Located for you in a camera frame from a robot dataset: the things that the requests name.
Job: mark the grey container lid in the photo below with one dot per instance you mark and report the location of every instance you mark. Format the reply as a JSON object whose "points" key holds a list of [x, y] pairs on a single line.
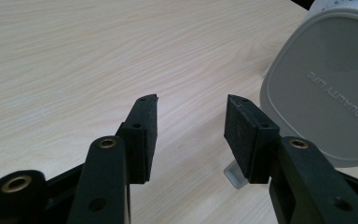
{"points": [[323, 77]]}

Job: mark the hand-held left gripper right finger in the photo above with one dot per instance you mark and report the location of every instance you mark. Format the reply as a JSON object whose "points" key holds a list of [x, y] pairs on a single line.
{"points": [[248, 140]]}

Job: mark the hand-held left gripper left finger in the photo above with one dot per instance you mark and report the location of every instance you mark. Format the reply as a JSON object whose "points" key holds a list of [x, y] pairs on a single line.
{"points": [[140, 140]]}

